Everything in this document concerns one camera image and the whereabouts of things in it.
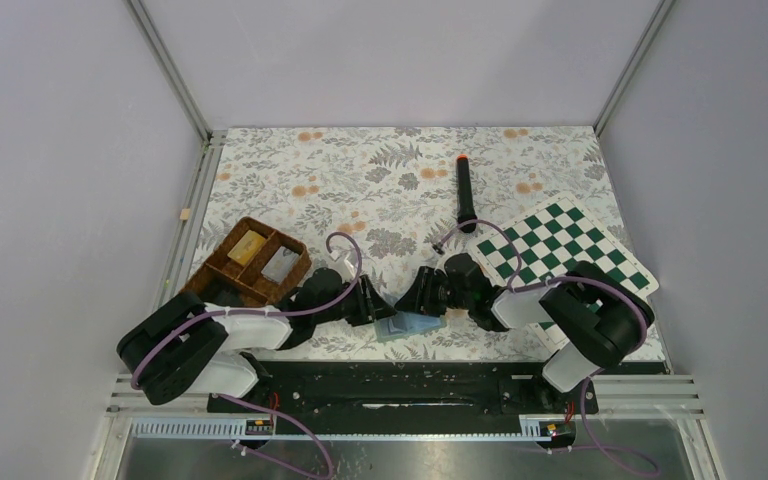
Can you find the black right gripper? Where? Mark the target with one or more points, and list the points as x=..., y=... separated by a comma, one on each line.
x=418, y=299

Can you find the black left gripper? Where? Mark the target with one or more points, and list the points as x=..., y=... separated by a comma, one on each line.
x=375, y=307

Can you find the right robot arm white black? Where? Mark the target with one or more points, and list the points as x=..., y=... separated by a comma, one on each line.
x=602, y=320

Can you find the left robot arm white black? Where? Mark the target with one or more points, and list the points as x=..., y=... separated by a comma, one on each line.
x=192, y=346

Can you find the white card in basket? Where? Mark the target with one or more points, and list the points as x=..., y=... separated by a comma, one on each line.
x=280, y=264

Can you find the black microphone orange tip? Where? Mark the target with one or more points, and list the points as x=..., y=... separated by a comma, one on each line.
x=466, y=210

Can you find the floral patterned table mat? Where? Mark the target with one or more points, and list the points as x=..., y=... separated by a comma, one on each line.
x=393, y=190

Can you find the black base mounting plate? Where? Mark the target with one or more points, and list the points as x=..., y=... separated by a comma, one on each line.
x=426, y=397

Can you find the brown wicker basket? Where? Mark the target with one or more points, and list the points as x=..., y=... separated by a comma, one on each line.
x=246, y=281

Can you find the yellow block in basket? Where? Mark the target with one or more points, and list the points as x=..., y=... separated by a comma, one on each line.
x=246, y=247

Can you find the green white chessboard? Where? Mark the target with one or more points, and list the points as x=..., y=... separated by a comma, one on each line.
x=549, y=239

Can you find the aluminium cable duct rail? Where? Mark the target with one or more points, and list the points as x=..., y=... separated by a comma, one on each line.
x=257, y=428

